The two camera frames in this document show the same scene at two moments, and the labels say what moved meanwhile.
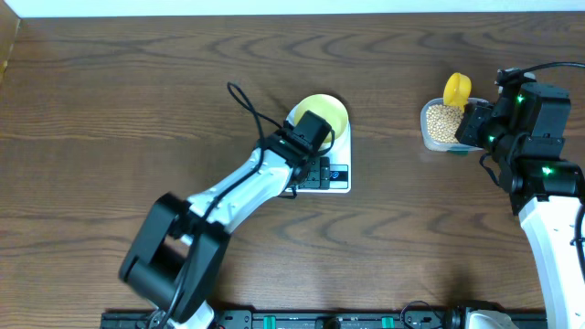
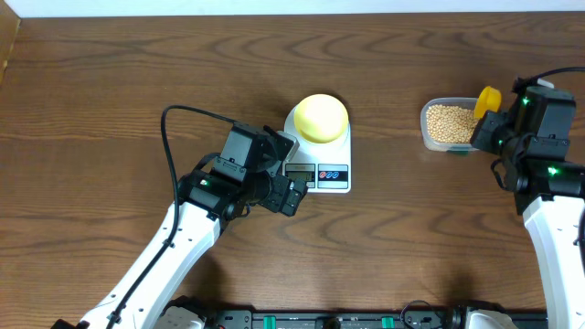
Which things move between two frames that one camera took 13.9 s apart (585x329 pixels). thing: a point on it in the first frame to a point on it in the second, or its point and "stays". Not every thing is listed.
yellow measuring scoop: [456, 90] to [489, 99]
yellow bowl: [327, 109] stays
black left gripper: [319, 176] to [280, 185]
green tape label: [459, 153] stays
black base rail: [249, 319] stays
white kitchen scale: [340, 169] stays
